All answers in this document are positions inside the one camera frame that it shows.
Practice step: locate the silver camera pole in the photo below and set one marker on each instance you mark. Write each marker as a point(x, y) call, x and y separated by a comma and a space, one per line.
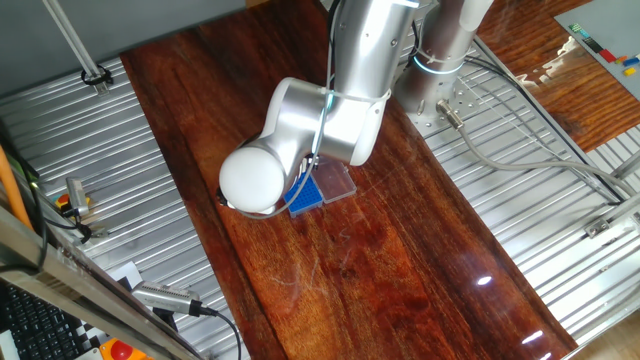
point(75, 45)

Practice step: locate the orange emergency stop box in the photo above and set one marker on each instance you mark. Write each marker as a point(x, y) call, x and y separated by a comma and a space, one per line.
point(120, 350)

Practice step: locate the black block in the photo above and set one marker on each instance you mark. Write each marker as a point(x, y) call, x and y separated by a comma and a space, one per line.
point(593, 45)

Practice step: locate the stainless steel frame bar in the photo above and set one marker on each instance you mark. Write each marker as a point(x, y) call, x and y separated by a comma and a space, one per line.
point(75, 290)

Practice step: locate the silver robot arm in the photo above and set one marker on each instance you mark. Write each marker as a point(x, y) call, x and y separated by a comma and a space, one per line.
point(320, 120)

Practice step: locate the wood-grain side board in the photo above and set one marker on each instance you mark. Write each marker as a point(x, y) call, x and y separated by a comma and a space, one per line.
point(575, 110)

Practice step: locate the red block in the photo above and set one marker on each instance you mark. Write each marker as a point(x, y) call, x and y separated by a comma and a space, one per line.
point(607, 55)

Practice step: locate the small silver clamp camera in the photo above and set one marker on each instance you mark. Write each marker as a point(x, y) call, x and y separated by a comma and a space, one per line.
point(76, 195)

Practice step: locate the orange tube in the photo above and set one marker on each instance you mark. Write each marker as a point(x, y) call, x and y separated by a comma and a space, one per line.
point(12, 195)

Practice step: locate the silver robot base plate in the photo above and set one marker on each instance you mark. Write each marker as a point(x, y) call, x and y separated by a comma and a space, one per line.
point(465, 100)

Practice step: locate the aluminium extrusion rail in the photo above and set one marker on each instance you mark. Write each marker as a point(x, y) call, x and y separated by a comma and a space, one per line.
point(630, 167)

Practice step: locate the grey board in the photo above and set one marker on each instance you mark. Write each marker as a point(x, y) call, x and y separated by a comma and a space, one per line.
point(615, 25)

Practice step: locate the silver finned camera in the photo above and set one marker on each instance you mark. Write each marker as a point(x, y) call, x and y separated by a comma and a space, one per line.
point(165, 298)

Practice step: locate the glossy wood-grain table mat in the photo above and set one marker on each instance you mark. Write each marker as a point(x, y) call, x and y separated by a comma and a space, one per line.
point(375, 275)

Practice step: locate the blue block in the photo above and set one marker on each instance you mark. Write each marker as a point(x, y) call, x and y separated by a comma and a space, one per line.
point(631, 61)

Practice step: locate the clear plastic box lid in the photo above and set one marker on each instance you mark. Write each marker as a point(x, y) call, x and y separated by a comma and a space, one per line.
point(337, 182)

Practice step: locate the blue pipette tip rack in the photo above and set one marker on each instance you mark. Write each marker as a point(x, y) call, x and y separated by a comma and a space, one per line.
point(307, 202)

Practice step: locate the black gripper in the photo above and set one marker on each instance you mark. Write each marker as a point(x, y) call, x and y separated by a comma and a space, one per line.
point(313, 161)

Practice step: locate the aluminium extrusion with bracket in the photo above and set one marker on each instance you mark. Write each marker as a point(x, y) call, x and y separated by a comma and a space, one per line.
point(615, 215)

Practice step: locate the yellow block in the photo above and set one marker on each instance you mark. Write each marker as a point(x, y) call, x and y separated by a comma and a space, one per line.
point(629, 71)

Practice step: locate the checkered calibration board sheet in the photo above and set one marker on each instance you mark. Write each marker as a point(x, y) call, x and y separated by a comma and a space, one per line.
point(127, 274)

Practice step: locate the black keyboard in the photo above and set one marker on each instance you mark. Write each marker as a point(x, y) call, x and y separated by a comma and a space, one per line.
point(40, 325)

